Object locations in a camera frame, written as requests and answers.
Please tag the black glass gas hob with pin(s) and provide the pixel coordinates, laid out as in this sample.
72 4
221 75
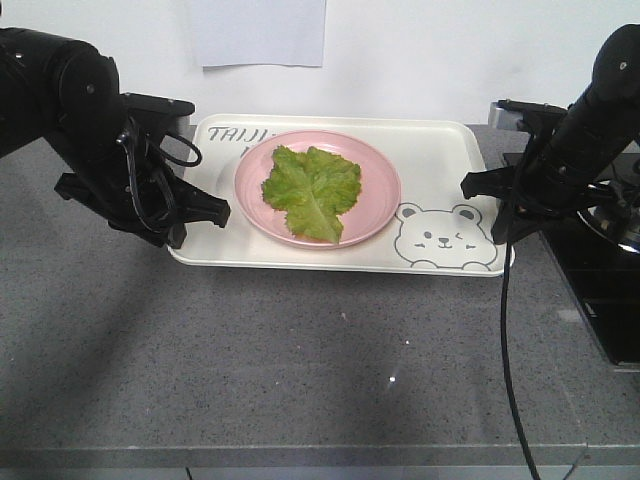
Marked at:
604 281

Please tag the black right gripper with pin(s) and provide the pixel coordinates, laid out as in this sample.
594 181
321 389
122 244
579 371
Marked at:
562 158

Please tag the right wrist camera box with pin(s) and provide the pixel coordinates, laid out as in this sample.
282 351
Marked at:
512 115

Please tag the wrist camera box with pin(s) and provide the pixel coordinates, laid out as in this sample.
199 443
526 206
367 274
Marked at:
512 115
158 113

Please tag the pink round plate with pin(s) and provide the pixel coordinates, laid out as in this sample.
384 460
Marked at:
376 205

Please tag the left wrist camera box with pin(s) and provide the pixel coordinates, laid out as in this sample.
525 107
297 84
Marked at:
158 113

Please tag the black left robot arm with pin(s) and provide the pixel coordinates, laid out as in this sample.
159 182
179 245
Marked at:
66 92

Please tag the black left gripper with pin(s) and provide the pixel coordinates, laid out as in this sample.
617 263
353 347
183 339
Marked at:
136 192

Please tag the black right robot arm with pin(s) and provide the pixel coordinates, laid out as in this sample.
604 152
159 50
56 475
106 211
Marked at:
614 87

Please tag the white paper on wall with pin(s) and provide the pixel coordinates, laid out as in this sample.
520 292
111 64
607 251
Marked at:
239 33

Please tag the cream bear serving tray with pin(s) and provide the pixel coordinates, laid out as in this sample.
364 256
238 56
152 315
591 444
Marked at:
434 230

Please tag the green lettuce leaf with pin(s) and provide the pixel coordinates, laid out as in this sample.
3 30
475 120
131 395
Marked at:
314 189

